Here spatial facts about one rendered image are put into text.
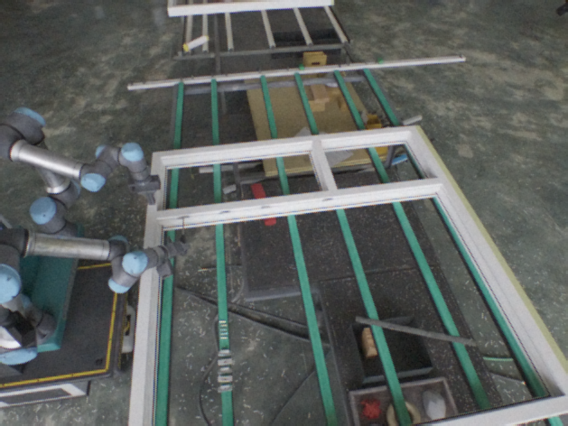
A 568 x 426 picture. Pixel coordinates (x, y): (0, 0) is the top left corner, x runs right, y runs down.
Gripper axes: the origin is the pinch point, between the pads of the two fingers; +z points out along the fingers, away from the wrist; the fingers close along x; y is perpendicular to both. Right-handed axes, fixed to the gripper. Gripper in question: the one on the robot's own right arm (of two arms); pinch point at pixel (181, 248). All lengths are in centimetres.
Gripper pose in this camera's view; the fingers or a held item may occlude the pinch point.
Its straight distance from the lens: 164.3
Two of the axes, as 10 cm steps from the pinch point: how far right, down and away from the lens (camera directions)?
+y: -4.4, -8.9, 0.8
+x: -8.4, 4.4, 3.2
